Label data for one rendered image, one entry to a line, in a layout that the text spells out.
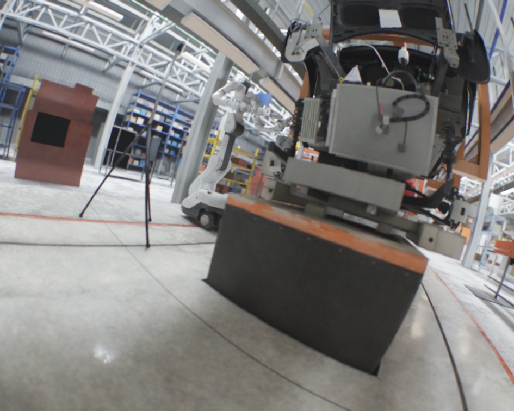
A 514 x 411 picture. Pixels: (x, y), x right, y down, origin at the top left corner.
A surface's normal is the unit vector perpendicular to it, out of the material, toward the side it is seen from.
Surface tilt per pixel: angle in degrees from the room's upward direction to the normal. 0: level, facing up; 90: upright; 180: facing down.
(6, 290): 0
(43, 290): 0
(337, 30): 114
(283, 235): 90
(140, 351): 0
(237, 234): 90
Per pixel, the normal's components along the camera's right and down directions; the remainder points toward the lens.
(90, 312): 0.27, -0.96
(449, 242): -0.55, -0.09
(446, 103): -0.61, 0.49
